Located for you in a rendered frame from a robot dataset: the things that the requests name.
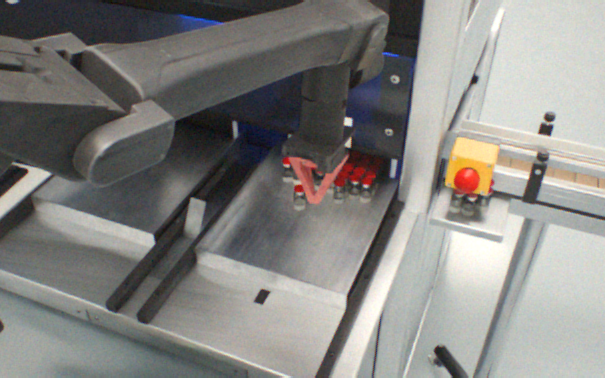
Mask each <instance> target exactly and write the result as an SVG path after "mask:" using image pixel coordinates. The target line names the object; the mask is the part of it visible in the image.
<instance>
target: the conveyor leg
mask: <svg viewBox="0 0 605 378"><path fill-rule="evenodd" d="M549 225H550V223H546V222H542V221H538V220H534V219H530V218H525V217H524V218H523V221H522V225H521V228H520V231H519V235H518V238H517V241H516V244H515V247H514V250H513V254H512V257H511V260H510V263H509V267H508V270H507V273H506V276H505V279H504V282H503V286H502V289H501V292H500V295H499V298H498V302H497V305H496V308H494V311H493V315H492V318H491V321H490V324H489V327H488V330H487V334H486V337H485V340H484V343H483V347H482V350H481V353H480V356H479V359H478V362H477V366H476V369H475V372H474V376H473V378H494V376H495V373H497V370H498V368H499V364H500V361H501V358H502V356H503V353H504V350H505V347H506V345H507V342H508V339H509V336H510V334H511V330H512V327H513V324H514V322H515V319H516V316H517V313H518V311H519V308H520V305H521V302H522V300H523V296H524V293H525V290H526V288H527V285H529V282H530V279H531V277H532V274H533V271H534V268H535V265H536V262H537V259H538V256H539V254H540V251H541V248H542V245H543V243H544V240H545V237H546V233H547V231H548V228H549Z"/></svg>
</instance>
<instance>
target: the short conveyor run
mask: <svg viewBox="0 0 605 378"><path fill-rule="evenodd" d="M555 117H556V115H555V114H554V113H553V112H550V111H549V112H546V113H545V114H544V118H543V119H544V120H545V121H546V122H541V124H540V127H539V131H538V134H537V133H533V132H527V131H522V130H517V129H512V128H508V127H503V126H498V125H492V124H488V123H483V122H478V121H473V120H468V119H463V122H461V127H460V126H458V127H457V128H456V130H455V131H465V132H470V133H475V134H479V135H484V137H489V138H493V139H499V140H501V141H502V142H501V146H500V150H499V154H498V158H497V162H496V165H495V170H493V174H492V178H491V179H492V180H493V181H495V185H493V191H492V194H496V195H500V196H505V197H509V198H511V205H510V209H509V214H513V215H517V216H521V217H525V218H530V219H534V220H538V221H542V222H546V223H550V224H554V225H558V226H563V227H567V228H571V229H575V230H579V231H583V232H587V233H591V235H595V236H600V237H604V238H605V148H601V147H596V146H591V145H586V144H581V143H577V142H572V141H567V140H561V139H556V138H552V137H551V133H552V130H553V127H554V124H551V123H550V122H553V121H554V120H555ZM448 163H449V159H445V160H444V162H443V167H442V173H441V179H440V186H439V191H438V196H439V193H440V190H441V187H442V185H443V183H444V182H445V179H446V174H447V168H448Z"/></svg>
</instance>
